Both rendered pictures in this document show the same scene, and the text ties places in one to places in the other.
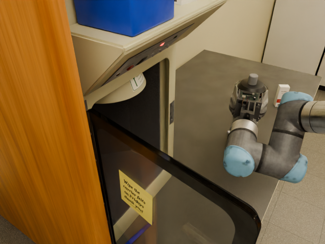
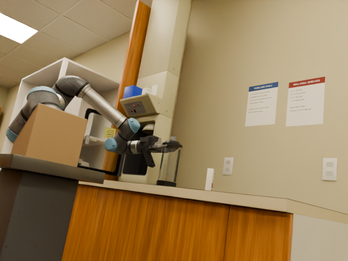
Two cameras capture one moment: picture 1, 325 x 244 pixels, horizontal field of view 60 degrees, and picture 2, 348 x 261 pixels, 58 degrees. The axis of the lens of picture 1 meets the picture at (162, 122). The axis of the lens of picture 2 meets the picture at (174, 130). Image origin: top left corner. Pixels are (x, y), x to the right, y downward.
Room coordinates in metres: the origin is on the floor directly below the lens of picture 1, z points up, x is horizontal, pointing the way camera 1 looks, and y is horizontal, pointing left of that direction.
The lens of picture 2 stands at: (1.23, -1.89, 0.87)
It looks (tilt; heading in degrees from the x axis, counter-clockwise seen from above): 13 degrees up; 104
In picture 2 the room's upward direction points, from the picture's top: 9 degrees clockwise
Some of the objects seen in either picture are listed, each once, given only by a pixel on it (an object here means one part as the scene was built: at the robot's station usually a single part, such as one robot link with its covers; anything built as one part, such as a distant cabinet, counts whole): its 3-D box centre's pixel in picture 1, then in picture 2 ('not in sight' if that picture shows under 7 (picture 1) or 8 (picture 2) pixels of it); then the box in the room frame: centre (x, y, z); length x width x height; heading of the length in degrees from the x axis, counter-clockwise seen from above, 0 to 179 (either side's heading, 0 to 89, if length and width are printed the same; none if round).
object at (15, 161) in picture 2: not in sight; (41, 168); (0.52, -0.89, 0.92); 0.32 x 0.32 x 0.04; 59
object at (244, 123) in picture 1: (242, 132); (138, 147); (0.61, -0.22, 1.15); 0.08 x 0.05 x 0.08; 71
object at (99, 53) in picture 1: (158, 38); (138, 106); (0.48, 0.01, 1.46); 0.32 x 0.12 x 0.10; 147
